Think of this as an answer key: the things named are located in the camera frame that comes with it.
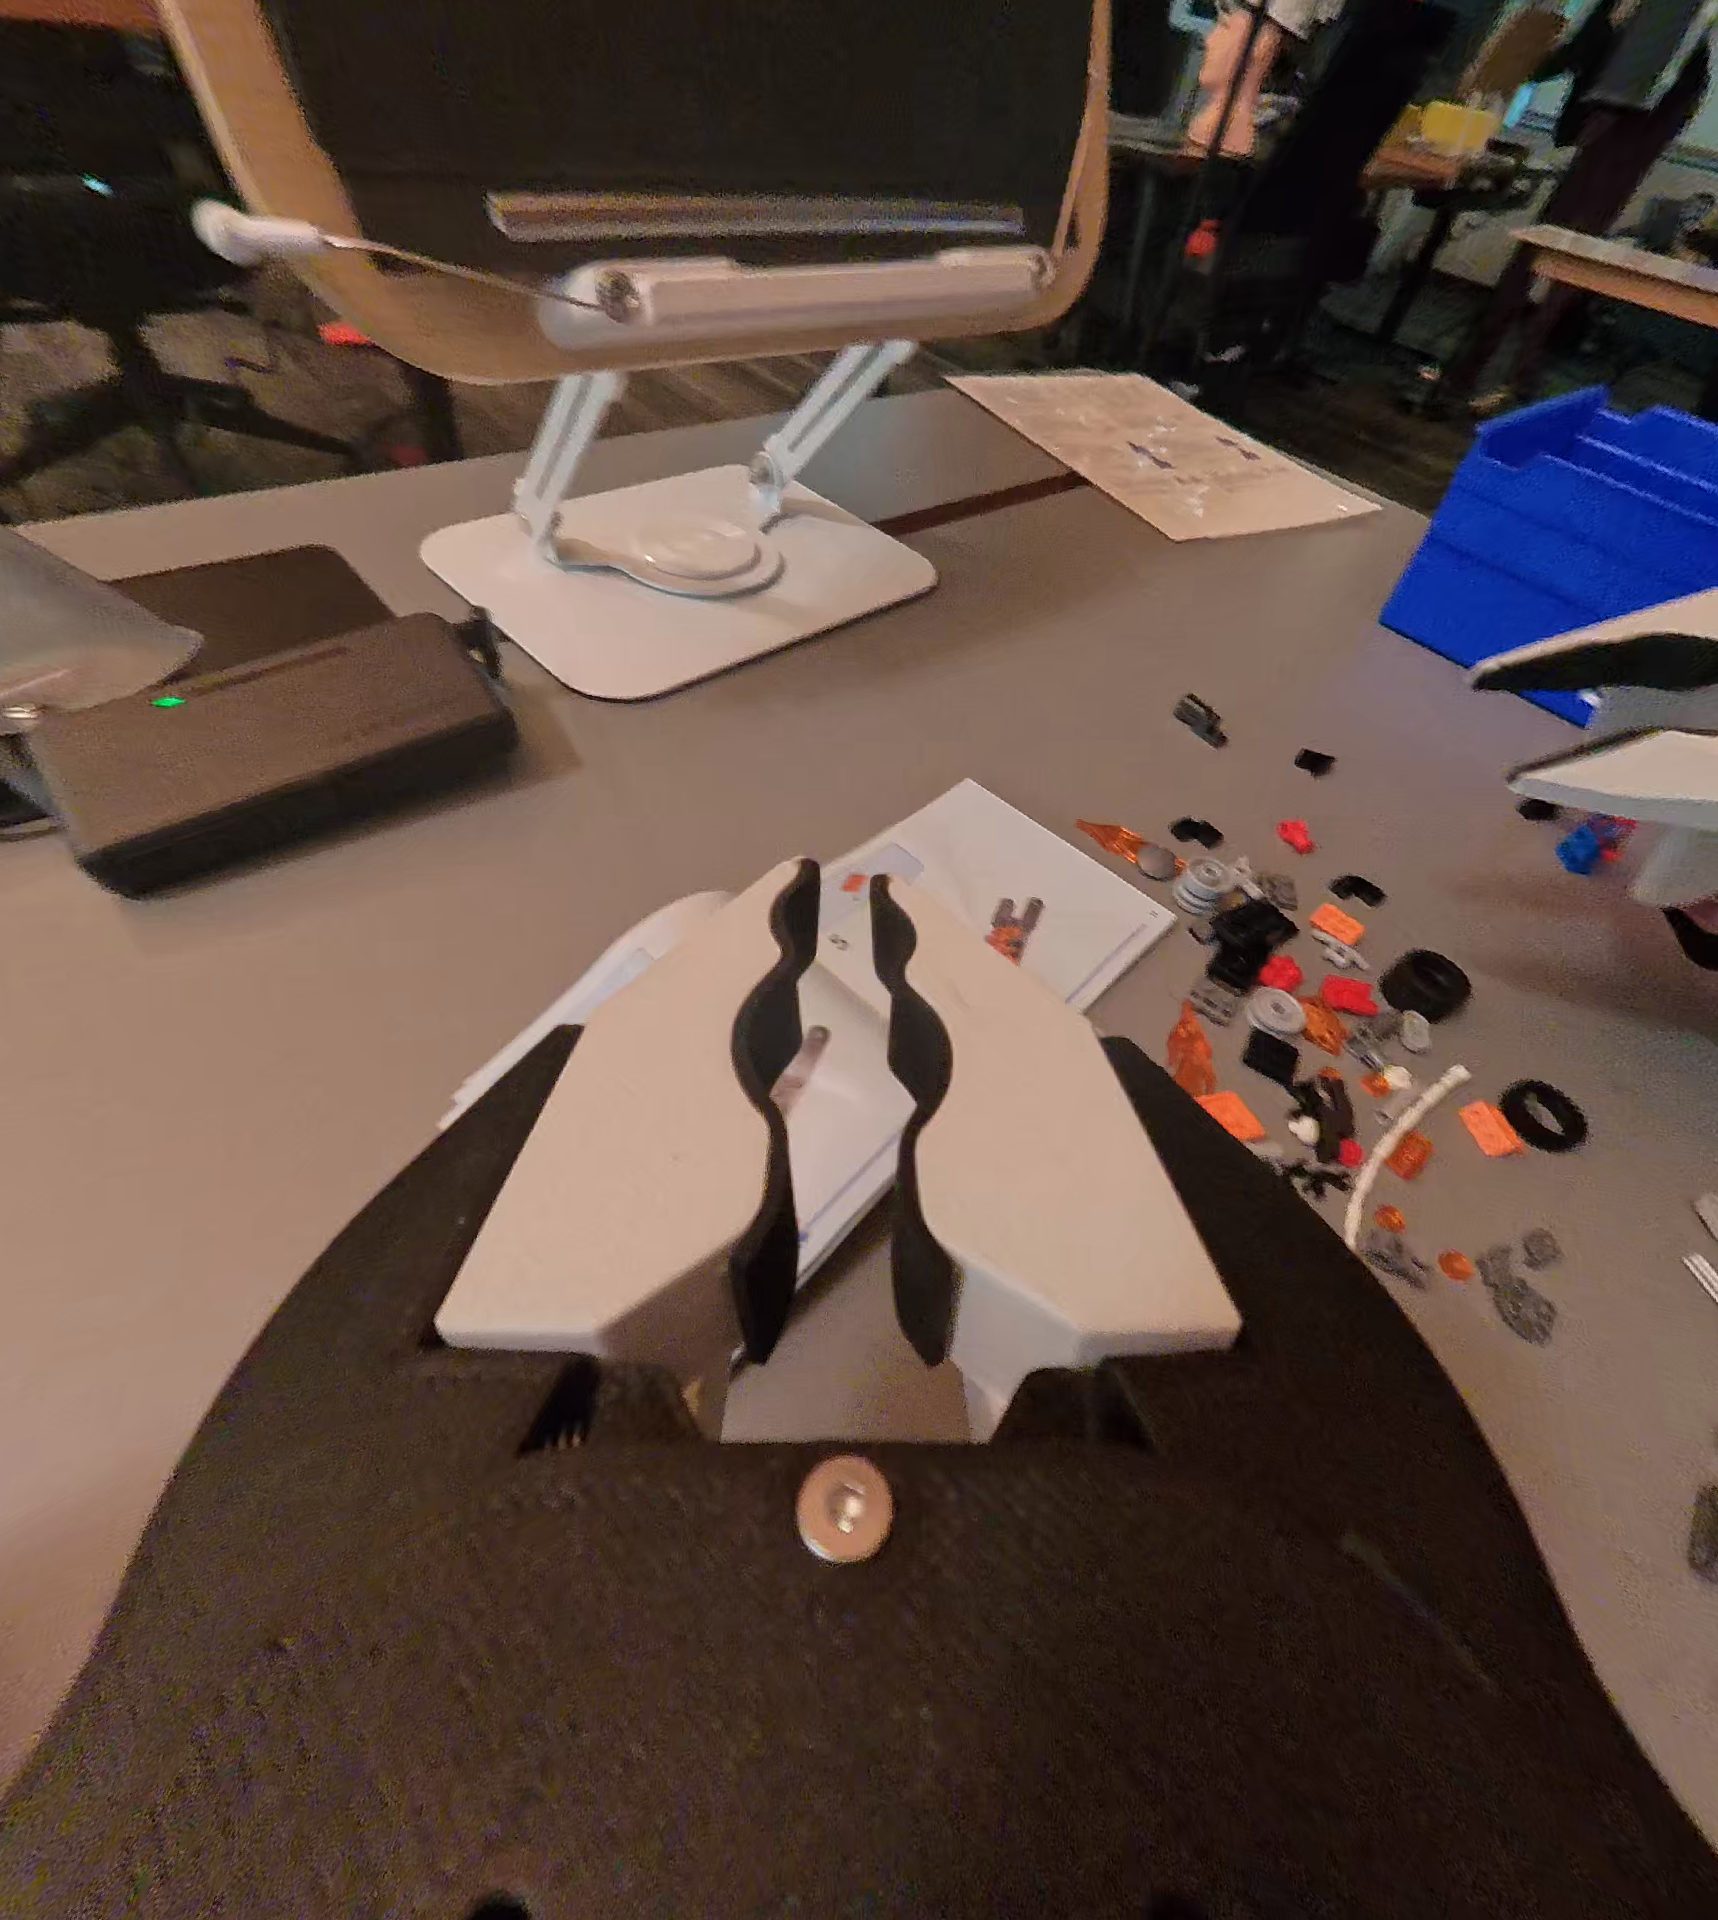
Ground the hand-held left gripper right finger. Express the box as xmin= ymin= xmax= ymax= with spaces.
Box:
xmin=869 ymin=873 xmax=1243 ymax=1428

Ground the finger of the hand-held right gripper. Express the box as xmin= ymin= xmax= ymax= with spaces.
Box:
xmin=1503 ymin=723 xmax=1718 ymax=850
xmin=1467 ymin=566 xmax=1718 ymax=736

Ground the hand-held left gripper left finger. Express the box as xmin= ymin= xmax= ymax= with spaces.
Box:
xmin=434 ymin=857 xmax=823 ymax=1404

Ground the instruction booklet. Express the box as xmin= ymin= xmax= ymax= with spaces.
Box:
xmin=437 ymin=776 xmax=1179 ymax=1288

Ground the pile of mixed lego pieces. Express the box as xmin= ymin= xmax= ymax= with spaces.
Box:
xmin=1166 ymin=854 xmax=1450 ymax=1203

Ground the small black lego tyre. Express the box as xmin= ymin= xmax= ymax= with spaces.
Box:
xmin=1498 ymin=1078 xmax=1588 ymax=1154

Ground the large black lego tyre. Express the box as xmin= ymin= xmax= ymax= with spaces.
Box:
xmin=1378 ymin=949 xmax=1474 ymax=1026

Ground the transparent orange lego flame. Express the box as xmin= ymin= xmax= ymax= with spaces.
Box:
xmin=1073 ymin=815 xmax=1179 ymax=882

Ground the blue plastic bin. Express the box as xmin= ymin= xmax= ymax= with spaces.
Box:
xmin=1378 ymin=386 xmax=1718 ymax=730

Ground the background desk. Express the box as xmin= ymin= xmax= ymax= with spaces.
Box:
xmin=1509 ymin=224 xmax=1718 ymax=429
xmin=1110 ymin=107 xmax=1558 ymax=423

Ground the printed white sheet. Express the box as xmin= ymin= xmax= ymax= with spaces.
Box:
xmin=943 ymin=368 xmax=1385 ymax=545

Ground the white laptop stand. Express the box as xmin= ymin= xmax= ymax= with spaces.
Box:
xmin=188 ymin=197 xmax=1059 ymax=702

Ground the black desk pad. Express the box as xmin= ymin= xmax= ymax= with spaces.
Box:
xmin=106 ymin=545 xmax=396 ymax=651

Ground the grey flat object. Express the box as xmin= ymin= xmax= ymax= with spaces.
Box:
xmin=0 ymin=503 xmax=205 ymax=785

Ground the black office chair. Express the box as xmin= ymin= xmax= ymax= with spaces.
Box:
xmin=0 ymin=13 xmax=460 ymax=522

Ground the tablet on stand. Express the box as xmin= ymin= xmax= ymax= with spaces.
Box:
xmin=154 ymin=0 xmax=1112 ymax=386

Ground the white flexible lego hose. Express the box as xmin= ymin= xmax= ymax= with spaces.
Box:
xmin=1343 ymin=1062 xmax=1473 ymax=1247

